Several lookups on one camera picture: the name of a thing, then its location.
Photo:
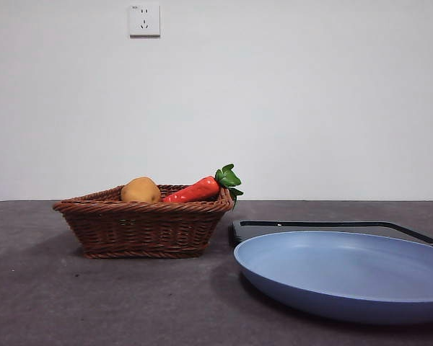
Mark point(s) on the orange carrot with green leaves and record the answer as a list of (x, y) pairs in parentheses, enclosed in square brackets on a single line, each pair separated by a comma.
[(198, 189)]

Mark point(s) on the brown wicker basket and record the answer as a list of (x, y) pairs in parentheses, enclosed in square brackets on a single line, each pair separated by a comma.
[(140, 230)]

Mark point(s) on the blue round plate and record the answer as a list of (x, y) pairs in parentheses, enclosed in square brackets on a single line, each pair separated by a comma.
[(328, 274)]

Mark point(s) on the black flat tray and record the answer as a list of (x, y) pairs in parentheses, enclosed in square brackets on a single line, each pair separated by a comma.
[(260, 230)]

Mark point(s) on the white wall socket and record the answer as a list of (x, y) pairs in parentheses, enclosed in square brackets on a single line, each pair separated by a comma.
[(144, 21)]

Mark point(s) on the brown potato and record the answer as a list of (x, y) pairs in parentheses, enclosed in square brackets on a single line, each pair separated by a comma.
[(140, 189)]

